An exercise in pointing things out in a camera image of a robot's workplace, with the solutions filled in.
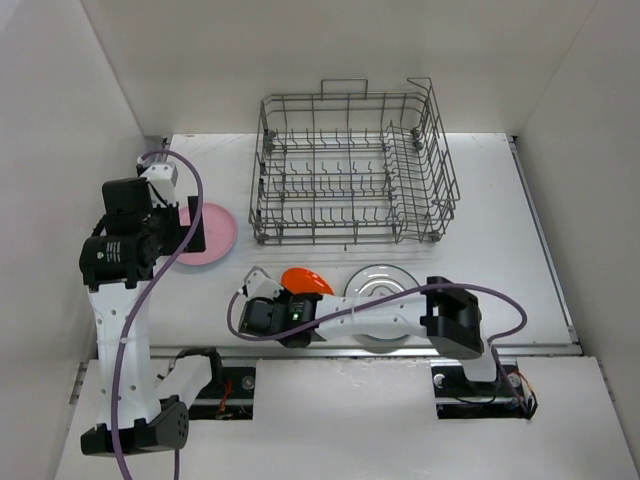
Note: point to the pink plastic plate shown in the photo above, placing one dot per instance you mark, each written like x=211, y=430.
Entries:
x=220, y=227

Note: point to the aluminium rail across table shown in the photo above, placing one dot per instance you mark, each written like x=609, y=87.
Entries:
x=279, y=352

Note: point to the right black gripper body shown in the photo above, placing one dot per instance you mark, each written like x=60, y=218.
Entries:
x=285, y=300

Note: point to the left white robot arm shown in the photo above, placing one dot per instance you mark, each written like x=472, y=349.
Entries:
x=139, y=413

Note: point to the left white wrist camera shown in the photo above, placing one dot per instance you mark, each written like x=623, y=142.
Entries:
x=162, y=179

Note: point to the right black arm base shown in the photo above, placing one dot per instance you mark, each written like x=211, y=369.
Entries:
x=457, y=398

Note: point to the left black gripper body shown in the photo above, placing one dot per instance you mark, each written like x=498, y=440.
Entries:
x=166, y=223

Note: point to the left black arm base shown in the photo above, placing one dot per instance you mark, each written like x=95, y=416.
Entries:
x=228, y=399

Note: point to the orange plastic plate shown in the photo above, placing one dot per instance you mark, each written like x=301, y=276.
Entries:
x=299, y=280

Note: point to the grey wire dish rack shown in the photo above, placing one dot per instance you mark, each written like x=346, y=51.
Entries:
x=347, y=165

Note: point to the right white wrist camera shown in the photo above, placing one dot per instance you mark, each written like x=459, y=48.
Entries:
x=258, y=284

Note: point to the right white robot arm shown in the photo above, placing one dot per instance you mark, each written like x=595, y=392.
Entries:
x=448, y=315

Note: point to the white plate with grey pattern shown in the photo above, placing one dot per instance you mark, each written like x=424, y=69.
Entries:
x=379, y=280

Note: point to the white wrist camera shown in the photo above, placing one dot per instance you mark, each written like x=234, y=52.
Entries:
x=258, y=284
x=162, y=179

